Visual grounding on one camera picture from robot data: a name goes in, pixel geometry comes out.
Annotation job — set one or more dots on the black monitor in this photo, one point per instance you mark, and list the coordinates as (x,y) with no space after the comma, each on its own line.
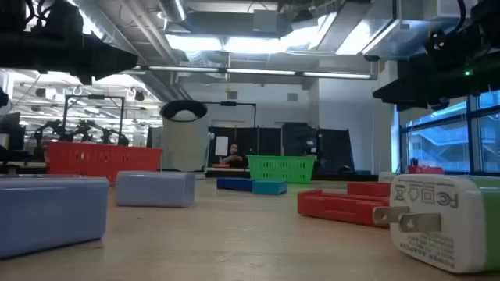
(11,136)

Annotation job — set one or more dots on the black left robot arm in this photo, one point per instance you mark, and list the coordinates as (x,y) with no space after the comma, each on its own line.
(64,17)

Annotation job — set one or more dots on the blue rectangular block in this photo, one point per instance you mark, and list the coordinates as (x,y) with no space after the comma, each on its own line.
(234,184)

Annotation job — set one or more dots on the white paper sign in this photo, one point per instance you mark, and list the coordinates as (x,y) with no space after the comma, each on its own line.
(221,146)

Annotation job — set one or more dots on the red plastic basket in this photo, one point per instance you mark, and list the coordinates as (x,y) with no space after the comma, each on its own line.
(97,160)

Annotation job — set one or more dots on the black camera gantry frame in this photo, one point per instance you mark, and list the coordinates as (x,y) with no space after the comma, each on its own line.
(228,104)

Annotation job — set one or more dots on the person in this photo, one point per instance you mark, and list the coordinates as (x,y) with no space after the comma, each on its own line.
(233,154)

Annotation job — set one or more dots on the lavender square charger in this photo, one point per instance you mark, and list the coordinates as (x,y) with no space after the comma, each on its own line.
(156,189)

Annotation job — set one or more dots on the black ceiling dome camera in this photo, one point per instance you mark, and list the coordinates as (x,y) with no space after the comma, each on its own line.
(372,58)

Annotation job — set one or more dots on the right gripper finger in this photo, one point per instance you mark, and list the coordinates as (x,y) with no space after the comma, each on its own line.
(410,93)

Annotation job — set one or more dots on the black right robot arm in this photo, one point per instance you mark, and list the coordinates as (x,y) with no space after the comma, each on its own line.
(486,19)

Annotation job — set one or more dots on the black partition panels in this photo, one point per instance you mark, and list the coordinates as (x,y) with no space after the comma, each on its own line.
(336,152)

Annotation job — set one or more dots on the white green wall charger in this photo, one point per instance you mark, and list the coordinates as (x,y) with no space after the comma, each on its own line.
(429,234)

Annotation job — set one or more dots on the long ceiling light fixture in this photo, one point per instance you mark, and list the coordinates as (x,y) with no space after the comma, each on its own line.
(258,72)

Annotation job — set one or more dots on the red rectangular block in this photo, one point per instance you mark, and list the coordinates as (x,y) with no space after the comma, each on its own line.
(367,188)

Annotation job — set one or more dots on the large lavender wall charger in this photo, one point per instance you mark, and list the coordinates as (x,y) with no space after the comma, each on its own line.
(51,214)

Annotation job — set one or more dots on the green plastic basket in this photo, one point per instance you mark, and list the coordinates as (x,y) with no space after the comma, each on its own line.
(281,169)

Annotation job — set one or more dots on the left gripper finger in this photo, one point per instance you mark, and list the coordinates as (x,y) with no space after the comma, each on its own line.
(109,58)

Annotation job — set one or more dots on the red office item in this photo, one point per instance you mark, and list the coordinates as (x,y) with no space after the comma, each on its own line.
(336,207)

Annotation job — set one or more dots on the teal rectangular block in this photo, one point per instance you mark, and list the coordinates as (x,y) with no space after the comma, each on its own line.
(269,187)

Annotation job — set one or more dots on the red bin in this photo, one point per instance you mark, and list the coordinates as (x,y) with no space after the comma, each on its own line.
(427,170)

